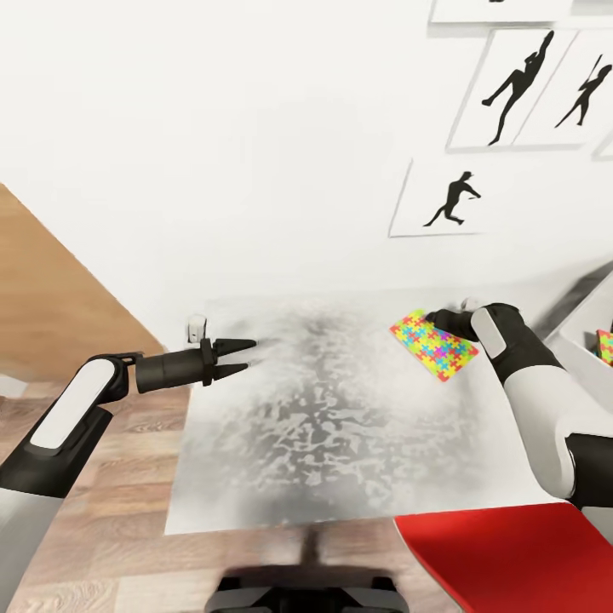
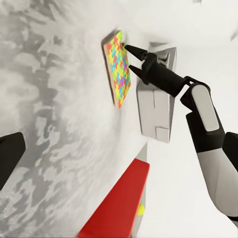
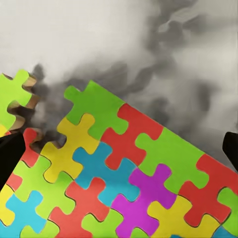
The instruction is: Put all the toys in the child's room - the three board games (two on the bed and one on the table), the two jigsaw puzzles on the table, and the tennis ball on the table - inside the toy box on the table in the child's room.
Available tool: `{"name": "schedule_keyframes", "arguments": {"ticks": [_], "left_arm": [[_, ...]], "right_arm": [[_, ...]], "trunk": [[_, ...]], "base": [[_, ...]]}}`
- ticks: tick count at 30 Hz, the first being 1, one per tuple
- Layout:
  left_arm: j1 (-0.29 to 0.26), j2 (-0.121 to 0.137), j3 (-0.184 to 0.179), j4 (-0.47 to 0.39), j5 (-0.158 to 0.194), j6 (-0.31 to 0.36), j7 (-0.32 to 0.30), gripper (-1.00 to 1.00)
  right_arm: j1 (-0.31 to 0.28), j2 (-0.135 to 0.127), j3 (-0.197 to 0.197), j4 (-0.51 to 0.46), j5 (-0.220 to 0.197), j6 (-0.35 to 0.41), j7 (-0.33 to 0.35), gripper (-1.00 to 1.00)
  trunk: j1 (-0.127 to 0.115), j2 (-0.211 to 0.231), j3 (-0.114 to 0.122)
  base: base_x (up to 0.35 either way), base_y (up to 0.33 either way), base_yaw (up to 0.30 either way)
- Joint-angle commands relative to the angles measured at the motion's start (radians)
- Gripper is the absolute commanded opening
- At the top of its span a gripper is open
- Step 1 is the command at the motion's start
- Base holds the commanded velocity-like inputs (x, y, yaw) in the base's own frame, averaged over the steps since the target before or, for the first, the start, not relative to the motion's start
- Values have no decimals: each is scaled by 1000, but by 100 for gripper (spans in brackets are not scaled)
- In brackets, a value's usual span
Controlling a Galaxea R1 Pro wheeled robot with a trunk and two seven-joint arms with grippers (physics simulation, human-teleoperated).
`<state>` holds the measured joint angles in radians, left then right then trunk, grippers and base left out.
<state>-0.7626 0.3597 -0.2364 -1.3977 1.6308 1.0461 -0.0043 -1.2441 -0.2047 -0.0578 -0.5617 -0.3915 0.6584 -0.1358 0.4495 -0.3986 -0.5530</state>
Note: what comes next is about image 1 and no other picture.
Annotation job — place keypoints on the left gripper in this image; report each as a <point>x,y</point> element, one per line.
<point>200,364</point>

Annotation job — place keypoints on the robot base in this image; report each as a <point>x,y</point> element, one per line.
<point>381,598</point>

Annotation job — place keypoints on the swivel chair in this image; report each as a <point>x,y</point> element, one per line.
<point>542,558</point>

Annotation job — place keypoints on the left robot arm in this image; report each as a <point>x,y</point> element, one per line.
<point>39,473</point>

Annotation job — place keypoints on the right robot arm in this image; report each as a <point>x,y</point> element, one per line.
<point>567,435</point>

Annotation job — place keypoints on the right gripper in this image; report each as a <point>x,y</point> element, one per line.
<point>449,321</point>

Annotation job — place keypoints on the toy box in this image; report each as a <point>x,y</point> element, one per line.
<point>574,340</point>

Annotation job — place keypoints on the desk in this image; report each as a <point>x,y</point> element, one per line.
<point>335,419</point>

